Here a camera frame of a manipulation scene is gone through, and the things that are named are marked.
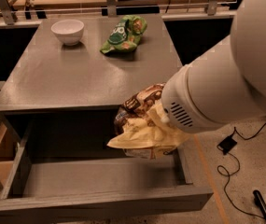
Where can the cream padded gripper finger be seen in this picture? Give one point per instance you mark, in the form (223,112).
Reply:
(153,130)

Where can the brown sea salt chip bag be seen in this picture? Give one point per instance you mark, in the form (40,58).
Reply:
(136,107)

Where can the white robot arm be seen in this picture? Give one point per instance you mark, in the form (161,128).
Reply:
(226,84)

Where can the green chip bag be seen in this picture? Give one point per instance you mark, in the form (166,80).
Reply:
(126,35)

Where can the grey counter cabinet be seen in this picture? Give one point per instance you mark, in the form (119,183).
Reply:
(77,90)

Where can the grey open top drawer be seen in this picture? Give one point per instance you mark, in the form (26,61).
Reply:
(65,171)

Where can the black power adapter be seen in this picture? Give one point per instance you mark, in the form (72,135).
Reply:
(227,144)

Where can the black cylindrical tool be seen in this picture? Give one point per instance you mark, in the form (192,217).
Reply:
(260,203)

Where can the white ceramic bowl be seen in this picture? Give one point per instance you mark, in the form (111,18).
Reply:
(69,32)

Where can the cardboard box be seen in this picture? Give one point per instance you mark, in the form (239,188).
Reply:
(7,153)

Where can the metal railing frame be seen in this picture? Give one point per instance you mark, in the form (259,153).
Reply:
(114,3)

